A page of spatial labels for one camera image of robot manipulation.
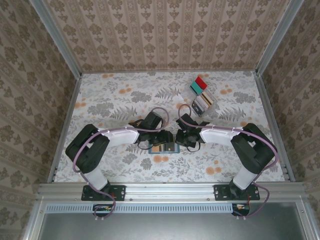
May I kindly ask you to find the blue card holder wallet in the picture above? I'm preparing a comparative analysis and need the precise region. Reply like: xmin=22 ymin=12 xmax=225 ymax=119
xmin=148 ymin=141 xmax=181 ymax=155

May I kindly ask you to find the black printed credit card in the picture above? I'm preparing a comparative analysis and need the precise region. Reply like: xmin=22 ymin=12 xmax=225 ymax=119
xmin=192 ymin=99 xmax=205 ymax=118

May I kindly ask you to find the clear acrylic card stand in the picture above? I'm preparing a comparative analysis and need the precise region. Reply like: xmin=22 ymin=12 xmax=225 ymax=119
xmin=187 ymin=75 xmax=218 ymax=119

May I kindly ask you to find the white credit card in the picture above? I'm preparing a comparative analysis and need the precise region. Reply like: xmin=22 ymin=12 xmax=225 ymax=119
xmin=197 ymin=97 xmax=210 ymax=111

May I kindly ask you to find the beige striped credit card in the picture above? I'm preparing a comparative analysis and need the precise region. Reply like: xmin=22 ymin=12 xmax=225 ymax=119
xmin=201 ymin=91 xmax=215 ymax=106

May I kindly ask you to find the teal credit card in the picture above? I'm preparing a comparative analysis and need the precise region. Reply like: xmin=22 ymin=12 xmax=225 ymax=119
xmin=189 ymin=80 xmax=203 ymax=96

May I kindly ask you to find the red credit card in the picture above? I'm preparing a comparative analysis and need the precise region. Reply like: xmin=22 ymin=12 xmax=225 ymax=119
xmin=195 ymin=76 xmax=208 ymax=90

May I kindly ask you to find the grey metal panel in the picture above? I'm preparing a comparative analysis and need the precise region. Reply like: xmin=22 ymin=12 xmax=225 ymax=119
xmin=37 ymin=202 xmax=311 ymax=240

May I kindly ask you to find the thin black right gripper cable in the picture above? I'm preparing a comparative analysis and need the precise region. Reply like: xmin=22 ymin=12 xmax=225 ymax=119
xmin=186 ymin=141 xmax=202 ymax=153

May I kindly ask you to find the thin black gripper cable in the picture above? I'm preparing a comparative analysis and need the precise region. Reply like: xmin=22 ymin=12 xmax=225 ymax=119
xmin=135 ymin=141 xmax=156 ymax=151
xmin=186 ymin=141 xmax=202 ymax=153

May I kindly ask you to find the thin black left gripper cable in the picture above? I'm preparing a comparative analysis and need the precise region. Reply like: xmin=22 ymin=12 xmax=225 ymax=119
xmin=135 ymin=141 xmax=156 ymax=151

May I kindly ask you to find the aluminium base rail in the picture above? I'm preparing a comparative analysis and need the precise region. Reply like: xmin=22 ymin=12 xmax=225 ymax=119
xmin=36 ymin=181 xmax=310 ymax=201

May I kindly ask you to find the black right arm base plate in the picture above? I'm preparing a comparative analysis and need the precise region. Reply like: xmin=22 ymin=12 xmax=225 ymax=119
xmin=213 ymin=183 xmax=261 ymax=202

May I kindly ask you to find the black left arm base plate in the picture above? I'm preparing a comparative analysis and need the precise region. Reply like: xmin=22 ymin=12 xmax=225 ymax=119
xmin=81 ymin=183 xmax=126 ymax=202

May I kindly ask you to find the aluminium rear rail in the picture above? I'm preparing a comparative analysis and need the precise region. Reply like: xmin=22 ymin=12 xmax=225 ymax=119
xmin=80 ymin=69 xmax=258 ymax=75

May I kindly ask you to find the white slotted cable duct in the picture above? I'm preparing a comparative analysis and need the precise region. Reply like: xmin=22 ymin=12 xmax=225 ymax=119
xmin=46 ymin=202 xmax=236 ymax=214

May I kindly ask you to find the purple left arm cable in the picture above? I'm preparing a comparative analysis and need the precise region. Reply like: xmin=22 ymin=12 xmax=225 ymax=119
xmin=71 ymin=106 xmax=171 ymax=223

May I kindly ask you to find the aluminium side rail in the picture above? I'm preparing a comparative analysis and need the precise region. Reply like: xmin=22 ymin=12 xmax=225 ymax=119
xmin=47 ymin=73 xmax=83 ymax=185
xmin=253 ymin=71 xmax=296 ymax=183

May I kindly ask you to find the black cable connector mount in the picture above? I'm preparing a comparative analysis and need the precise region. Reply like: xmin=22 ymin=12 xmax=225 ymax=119
xmin=231 ymin=202 xmax=251 ymax=217
xmin=92 ymin=203 xmax=117 ymax=218

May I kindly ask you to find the aluminium corner post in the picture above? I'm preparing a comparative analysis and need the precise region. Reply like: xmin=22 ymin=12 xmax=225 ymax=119
xmin=254 ymin=0 xmax=305 ymax=76
xmin=29 ymin=0 xmax=83 ymax=77

